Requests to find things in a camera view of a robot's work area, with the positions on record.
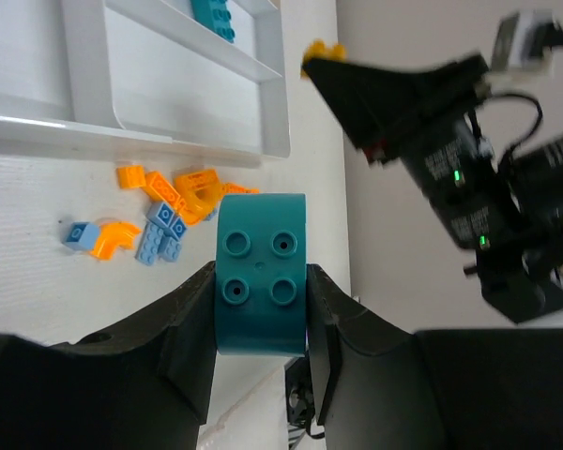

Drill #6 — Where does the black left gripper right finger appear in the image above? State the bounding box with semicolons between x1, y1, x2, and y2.
306;264;563;449

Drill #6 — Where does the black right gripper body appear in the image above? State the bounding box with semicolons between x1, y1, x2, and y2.
399;118;563;323

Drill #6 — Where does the teal long lego brick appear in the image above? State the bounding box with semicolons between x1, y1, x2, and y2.
190;0;236;43

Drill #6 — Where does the white divided sorting tray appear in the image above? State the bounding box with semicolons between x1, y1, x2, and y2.
0;1;291;167

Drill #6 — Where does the yellow square lego brick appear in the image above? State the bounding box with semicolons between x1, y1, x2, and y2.
301;39;347;66

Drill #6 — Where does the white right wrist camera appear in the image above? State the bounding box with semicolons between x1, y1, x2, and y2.
490;9;563;74

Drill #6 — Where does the teal rounded lego piece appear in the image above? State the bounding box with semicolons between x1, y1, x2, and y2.
214;193;307;357

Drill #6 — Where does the small light blue plate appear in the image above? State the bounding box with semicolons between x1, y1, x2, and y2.
159;236;182;263

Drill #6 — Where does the orange rectangular lego brick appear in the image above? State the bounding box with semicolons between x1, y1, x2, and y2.
142;171;180;208

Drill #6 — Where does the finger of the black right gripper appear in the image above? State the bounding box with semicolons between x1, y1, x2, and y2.
301;53;489;164

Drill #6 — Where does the light blue flat plate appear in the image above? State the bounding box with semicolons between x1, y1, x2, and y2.
135;221;164;266

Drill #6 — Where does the orange curved quarter piece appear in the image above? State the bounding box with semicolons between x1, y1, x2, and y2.
89;221;141;261

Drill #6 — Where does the small orange square brick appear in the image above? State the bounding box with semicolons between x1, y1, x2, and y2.
116;165;146;189

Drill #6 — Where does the orange flat curved piece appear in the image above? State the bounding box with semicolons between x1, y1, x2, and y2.
175;199;218;227

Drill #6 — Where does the orange brick right end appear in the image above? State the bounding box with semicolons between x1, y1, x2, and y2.
222;182;260;195

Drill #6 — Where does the orange curved tube piece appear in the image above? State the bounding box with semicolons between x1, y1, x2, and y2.
174;169;222;217

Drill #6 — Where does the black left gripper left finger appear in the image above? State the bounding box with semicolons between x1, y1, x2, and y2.
0;263;216;449

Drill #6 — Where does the small light blue brick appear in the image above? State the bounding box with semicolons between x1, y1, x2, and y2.
63;222;100;251

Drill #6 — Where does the light blue square brick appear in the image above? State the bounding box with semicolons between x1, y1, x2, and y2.
168;215;187;241
146;201;175;230

